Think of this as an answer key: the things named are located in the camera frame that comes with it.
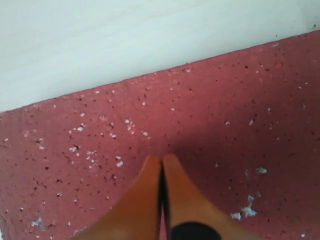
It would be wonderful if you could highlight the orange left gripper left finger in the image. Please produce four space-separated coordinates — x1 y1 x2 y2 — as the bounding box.
77 155 162 240

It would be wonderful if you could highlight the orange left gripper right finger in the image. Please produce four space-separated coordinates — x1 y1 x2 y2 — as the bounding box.
162 154 260 240

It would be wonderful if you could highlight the brick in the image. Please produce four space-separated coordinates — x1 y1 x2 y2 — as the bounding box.
0 31 320 240

